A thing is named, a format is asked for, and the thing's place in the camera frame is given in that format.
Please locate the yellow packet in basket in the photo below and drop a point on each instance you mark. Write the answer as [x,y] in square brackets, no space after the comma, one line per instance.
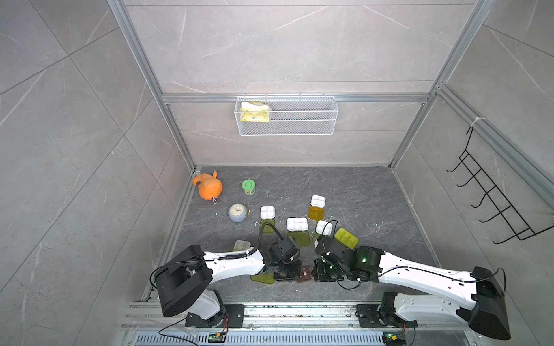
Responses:
[254,112]

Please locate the brown small pillbox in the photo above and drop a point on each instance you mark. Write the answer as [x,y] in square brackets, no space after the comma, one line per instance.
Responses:
[305,275]

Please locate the black wall hook rack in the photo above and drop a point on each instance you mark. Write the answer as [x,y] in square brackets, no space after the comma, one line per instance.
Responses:
[519,228]

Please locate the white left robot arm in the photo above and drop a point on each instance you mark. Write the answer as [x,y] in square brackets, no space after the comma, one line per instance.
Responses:
[183,283]

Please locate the green lidded round jar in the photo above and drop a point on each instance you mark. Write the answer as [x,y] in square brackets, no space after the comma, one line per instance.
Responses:
[248,187]

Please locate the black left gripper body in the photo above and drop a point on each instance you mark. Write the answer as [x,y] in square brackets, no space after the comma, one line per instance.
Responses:
[289,271]

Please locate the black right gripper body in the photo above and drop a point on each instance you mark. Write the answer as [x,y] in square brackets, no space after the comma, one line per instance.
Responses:
[322,272]

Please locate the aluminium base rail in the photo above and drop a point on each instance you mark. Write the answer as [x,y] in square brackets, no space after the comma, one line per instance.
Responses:
[285,323]

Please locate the small green pillbox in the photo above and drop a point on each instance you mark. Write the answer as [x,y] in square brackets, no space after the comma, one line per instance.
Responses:
[324,228]
[267,215]
[241,245]

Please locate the grey alarm clock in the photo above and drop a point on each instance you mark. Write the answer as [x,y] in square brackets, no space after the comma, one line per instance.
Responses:
[238,212]

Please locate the white wire wall basket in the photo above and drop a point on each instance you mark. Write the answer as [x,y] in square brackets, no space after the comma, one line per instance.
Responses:
[292,116]

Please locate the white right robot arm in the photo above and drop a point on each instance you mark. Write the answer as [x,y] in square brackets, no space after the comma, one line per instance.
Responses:
[444,296]

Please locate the large green six-cell pillbox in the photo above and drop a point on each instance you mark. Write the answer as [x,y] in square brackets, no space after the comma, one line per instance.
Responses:
[265,278]

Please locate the amber pillbox at back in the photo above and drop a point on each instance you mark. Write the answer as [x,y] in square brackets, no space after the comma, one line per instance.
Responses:
[317,208]

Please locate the orange plush toy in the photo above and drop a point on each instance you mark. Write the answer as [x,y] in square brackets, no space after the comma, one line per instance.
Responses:
[210,187]

